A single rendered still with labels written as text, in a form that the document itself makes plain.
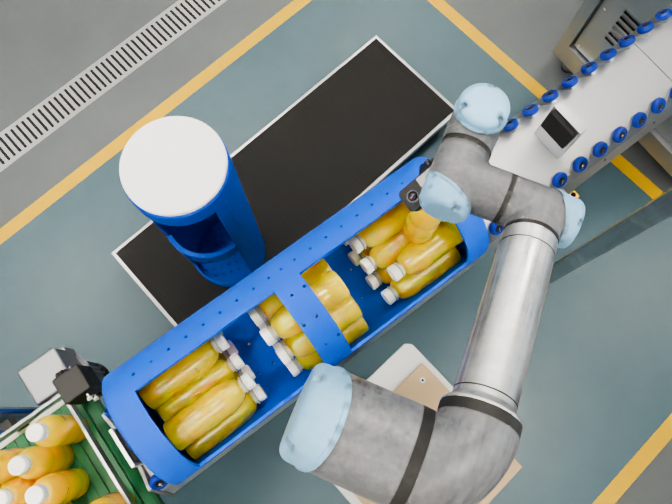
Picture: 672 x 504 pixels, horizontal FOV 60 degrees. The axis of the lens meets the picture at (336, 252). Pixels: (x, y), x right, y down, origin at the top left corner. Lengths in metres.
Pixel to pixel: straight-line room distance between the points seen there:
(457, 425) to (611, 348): 2.08
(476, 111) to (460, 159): 0.07
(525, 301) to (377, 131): 1.88
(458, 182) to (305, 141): 1.75
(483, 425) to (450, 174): 0.35
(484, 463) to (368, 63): 2.24
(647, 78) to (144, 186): 1.45
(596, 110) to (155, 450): 1.46
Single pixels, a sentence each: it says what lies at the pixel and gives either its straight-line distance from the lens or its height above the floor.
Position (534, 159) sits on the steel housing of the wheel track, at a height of 0.93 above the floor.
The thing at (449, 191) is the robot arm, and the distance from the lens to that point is 0.81.
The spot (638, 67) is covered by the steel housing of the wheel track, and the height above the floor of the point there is 0.93.
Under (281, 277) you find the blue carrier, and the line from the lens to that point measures 1.23.
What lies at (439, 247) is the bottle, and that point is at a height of 1.14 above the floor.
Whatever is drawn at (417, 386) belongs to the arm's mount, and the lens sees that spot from 1.27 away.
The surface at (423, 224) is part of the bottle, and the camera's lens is 1.21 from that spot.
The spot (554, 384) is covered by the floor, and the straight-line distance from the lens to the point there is 2.59.
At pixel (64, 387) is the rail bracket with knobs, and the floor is 1.00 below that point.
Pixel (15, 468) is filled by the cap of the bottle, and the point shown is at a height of 1.11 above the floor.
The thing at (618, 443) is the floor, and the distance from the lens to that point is 2.68.
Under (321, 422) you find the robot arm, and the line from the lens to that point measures 0.62.
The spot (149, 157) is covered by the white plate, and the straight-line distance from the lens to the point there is 1.58.
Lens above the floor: 2.42
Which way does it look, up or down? 75 degrees down
